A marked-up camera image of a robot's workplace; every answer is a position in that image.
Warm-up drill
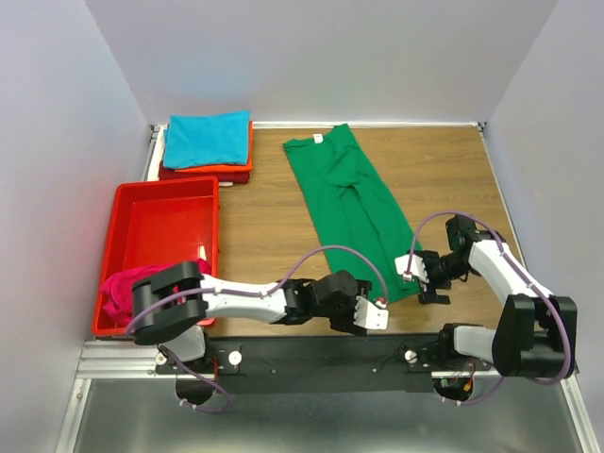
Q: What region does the green t-shirt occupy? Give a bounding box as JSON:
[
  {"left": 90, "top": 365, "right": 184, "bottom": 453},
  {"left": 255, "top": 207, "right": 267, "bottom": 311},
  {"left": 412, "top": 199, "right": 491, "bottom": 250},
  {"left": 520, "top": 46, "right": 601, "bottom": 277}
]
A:
[{"left": 283, "top": 125, "right": 419, "bottom": 302}]

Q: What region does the folded orange t-shirt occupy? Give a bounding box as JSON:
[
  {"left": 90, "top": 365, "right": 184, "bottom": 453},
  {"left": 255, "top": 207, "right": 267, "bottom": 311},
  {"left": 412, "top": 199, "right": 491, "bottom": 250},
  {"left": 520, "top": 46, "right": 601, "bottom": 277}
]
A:
[{"left": 175, "top": 121, "right": 255, "bottom": 174}]

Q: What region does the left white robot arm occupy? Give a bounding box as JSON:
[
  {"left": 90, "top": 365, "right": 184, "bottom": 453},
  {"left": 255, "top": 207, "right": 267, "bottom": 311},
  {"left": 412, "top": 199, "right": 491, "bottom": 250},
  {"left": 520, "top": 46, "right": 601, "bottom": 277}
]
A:
[{"left": 126, "top": 261, "right": 372, "bottom": 373}]

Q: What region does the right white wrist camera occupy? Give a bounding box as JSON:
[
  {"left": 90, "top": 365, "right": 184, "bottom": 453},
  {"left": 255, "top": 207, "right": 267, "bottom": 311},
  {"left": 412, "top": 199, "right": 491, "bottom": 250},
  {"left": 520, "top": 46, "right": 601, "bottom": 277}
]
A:
[{"left": 394, "top": 253, "right": 429, "bottom": 283}]

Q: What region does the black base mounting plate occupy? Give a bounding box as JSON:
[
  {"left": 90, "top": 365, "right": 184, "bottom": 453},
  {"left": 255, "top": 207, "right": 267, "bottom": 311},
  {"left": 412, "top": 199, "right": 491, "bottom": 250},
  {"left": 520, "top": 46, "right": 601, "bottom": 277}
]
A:
[{"left": 155, "top": 334, "right": 492, "bottom": 395}]

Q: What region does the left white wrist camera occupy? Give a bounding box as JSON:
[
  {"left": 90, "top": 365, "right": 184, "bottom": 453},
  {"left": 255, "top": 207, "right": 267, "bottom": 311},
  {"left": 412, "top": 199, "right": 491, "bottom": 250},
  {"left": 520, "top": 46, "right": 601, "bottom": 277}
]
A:
[{"left": 353, "top": 295, "right": 389, "bottom": 330}]

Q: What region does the folded blue t-shirt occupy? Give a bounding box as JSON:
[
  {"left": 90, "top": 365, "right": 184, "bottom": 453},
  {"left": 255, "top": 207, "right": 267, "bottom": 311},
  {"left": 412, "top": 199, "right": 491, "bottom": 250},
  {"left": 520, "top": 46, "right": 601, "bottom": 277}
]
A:
[{"left": 163, "top": 110, "right": 250, "bottom": 170}]

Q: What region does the folded dark red t-shirt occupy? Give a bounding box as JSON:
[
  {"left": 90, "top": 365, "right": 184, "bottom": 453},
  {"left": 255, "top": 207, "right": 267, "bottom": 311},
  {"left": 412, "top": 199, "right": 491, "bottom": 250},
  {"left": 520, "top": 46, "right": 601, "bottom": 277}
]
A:
[{"left": 158, "top": 162, "right": 251, "bottom": 184}]

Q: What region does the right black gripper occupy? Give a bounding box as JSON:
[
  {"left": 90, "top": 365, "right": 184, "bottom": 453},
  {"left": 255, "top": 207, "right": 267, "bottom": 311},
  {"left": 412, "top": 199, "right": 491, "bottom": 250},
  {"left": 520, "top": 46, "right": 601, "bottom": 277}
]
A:
[{"left": 414, "top": 249, "right": 475, "bottom": 305}]

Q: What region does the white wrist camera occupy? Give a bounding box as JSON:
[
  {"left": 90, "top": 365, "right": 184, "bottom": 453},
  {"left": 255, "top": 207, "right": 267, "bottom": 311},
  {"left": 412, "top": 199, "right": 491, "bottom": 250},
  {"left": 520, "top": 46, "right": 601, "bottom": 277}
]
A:
[
  {"left": 394, "top": 253, "right": 429, "bottom": 283},
  {"left": 353, "top": 295, "right": 389, "bottom": 330}
]

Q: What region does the red plastic bin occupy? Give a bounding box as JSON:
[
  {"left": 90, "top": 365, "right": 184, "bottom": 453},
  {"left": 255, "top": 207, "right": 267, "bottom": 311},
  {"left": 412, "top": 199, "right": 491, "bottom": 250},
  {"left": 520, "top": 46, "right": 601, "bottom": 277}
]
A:
[{"left": 92, "top": 176, "right": 221, "bottom": 337}]

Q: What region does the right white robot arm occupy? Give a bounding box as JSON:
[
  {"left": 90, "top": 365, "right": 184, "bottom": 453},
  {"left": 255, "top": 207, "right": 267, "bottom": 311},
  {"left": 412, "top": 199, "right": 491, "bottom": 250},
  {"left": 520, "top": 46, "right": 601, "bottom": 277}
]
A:
[{"left": 401, "top": 211, "right": 578, "bottom": 385}]

